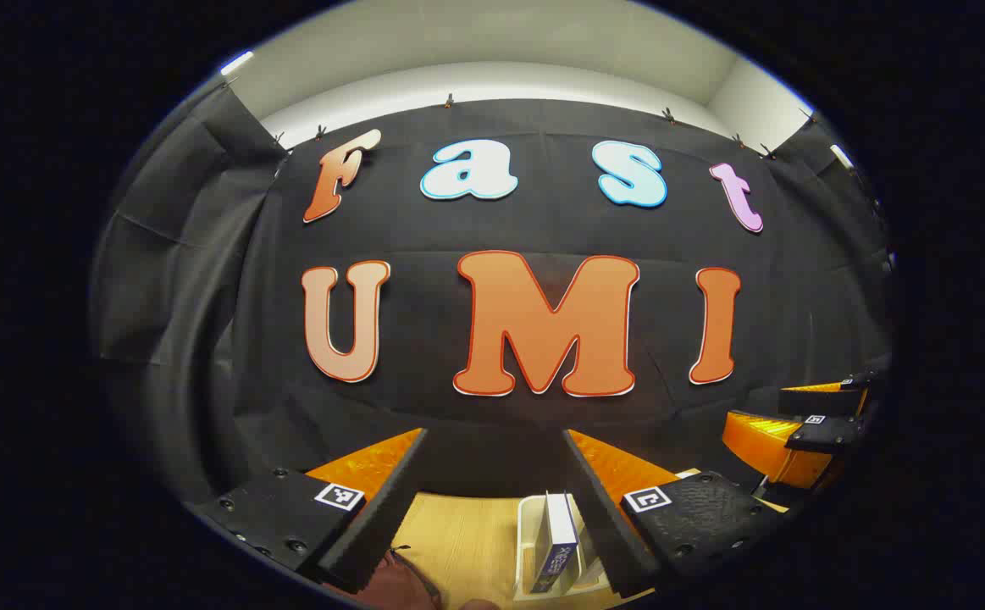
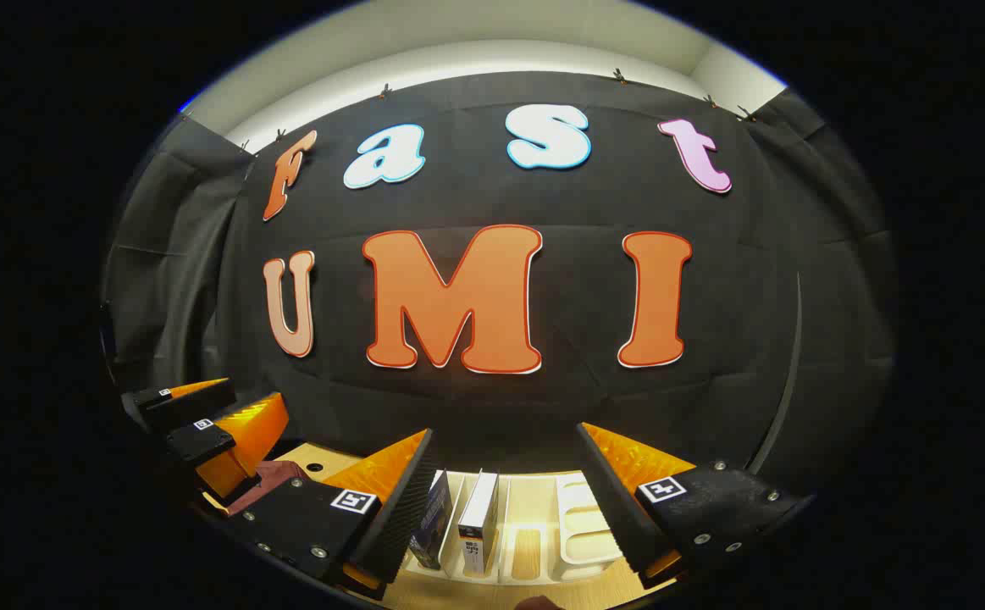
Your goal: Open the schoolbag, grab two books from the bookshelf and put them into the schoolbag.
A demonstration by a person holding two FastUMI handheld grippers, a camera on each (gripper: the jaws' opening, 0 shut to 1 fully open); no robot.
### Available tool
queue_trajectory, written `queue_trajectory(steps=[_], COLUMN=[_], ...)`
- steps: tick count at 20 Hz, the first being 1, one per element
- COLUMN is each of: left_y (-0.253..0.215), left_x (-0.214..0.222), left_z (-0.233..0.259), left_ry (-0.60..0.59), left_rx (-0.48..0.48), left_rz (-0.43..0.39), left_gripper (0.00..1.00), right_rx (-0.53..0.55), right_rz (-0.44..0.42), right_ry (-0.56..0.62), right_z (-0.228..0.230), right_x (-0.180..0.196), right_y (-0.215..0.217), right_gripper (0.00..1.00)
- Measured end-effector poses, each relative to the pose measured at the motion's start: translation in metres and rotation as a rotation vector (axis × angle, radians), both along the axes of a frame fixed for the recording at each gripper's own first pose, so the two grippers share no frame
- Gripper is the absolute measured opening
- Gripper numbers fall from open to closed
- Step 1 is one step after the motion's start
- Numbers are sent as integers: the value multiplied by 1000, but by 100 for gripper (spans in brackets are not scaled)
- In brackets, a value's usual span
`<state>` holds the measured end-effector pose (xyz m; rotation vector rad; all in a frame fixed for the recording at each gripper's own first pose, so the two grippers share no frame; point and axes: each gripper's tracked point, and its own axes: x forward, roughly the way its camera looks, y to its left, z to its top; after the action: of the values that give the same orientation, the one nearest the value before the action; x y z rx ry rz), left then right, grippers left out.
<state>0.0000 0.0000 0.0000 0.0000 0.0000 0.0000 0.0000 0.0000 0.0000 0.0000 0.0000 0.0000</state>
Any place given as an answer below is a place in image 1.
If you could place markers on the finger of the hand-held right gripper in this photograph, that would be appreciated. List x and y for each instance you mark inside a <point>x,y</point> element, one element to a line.
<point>822,402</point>
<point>822,434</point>

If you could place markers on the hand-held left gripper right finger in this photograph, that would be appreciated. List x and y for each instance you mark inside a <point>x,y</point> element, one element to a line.
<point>604,508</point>

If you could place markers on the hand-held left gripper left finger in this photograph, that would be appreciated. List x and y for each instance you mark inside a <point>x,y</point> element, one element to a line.
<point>382,508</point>

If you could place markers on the blue book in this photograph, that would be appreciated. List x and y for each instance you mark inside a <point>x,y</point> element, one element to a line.
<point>560,551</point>

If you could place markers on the red schoolbag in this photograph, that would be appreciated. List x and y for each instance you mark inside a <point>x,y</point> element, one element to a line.
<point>403,585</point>

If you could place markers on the white bookshelf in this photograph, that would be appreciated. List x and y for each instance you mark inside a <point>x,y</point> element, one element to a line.
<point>528,542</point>

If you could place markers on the white ceiling light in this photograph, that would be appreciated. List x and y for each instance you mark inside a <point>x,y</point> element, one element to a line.
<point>236,63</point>
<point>841,156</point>

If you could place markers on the black backdrop cloth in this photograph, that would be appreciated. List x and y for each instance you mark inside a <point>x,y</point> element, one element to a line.
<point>424,229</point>

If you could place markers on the row of black cloth clips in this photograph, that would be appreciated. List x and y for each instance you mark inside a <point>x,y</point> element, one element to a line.
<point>450,102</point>

